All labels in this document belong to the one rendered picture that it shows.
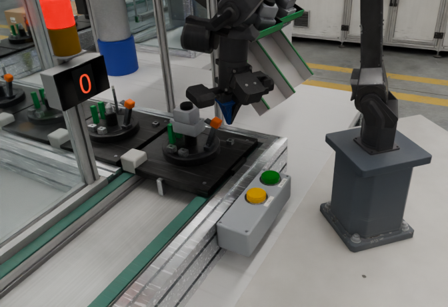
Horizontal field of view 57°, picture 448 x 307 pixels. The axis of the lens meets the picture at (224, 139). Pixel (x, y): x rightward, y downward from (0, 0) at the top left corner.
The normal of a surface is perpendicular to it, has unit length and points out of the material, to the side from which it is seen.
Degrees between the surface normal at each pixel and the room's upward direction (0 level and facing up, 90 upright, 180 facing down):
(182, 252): 0
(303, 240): 0
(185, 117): 90
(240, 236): 90
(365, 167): 0
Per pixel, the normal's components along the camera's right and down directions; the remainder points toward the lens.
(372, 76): -0.37, -0.02
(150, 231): -0.06, -0.87
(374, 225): 0.26, 0.47
